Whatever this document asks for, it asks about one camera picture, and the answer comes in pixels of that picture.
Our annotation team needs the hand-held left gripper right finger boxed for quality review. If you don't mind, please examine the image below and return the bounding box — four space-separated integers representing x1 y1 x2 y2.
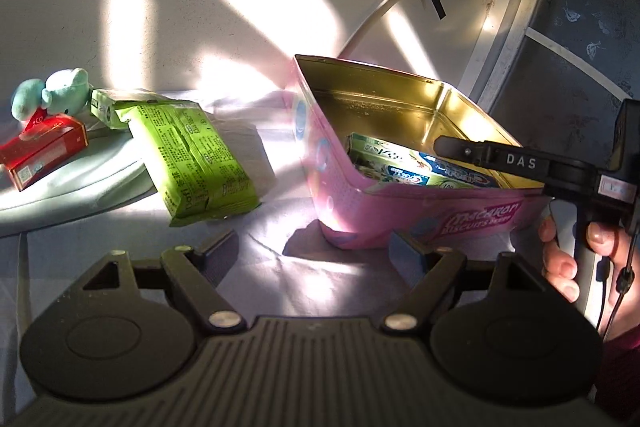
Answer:
381 229 551 334

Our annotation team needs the white window frame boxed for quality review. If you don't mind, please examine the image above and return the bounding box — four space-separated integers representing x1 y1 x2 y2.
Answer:
462 0 640 108

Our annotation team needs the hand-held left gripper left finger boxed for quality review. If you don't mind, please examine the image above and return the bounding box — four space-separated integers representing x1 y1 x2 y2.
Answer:
82 229 248 334

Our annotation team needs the small green carton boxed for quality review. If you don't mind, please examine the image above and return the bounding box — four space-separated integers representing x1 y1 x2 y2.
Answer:
90 88 162 132

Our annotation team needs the dark patterned window pane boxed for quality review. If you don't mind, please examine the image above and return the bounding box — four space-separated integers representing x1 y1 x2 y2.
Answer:
487 0 640 190

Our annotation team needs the blue toothpaste box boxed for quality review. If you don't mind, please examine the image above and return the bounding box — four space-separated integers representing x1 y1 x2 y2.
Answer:
418 151 502 189

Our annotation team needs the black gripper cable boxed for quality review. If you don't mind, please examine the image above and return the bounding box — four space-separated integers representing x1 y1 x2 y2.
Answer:
597 232 640 343

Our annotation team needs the red carton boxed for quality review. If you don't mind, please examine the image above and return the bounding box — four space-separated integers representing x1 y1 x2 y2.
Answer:
0 114 90 192

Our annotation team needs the pink tin box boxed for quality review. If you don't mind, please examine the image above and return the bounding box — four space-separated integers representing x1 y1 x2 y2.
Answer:
290 54 552 251

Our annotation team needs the person's right forearm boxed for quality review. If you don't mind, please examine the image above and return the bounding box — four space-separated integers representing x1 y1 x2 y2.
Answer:
596 302 640 424

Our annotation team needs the green wipes packet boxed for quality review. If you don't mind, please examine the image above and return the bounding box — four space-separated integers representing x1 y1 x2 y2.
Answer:
125 103 262 228

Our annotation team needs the teal plush toy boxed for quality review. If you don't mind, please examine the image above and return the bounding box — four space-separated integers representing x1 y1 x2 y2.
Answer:
11 68 92 124

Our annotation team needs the person's right hand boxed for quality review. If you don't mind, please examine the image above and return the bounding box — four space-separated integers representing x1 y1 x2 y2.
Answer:
539 213 640 339

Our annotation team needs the white bed sheet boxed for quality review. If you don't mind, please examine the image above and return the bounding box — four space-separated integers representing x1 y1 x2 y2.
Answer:
0 89 551 408

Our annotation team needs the white cable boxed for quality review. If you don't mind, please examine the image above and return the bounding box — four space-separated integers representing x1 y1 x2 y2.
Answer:
340 0 417 60

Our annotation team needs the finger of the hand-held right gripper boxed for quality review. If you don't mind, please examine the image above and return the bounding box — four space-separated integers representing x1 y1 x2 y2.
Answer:
434 135 552 188

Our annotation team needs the green toothpaste box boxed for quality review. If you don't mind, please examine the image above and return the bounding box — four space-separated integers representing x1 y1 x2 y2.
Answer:
347 132 432 186

